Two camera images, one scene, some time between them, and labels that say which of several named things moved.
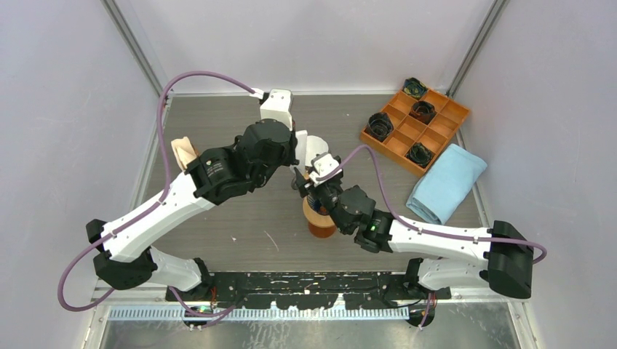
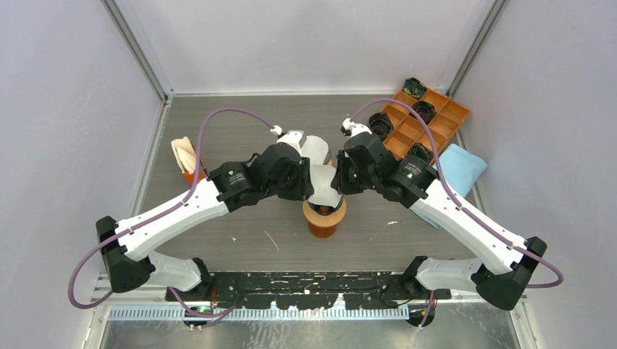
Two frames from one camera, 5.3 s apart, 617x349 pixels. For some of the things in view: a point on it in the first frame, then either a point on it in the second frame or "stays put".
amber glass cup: [321, 232] stays put
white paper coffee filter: [315, 145] stays put
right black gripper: [303, 185] to [340, 182]
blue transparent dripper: [316, 206] stays put
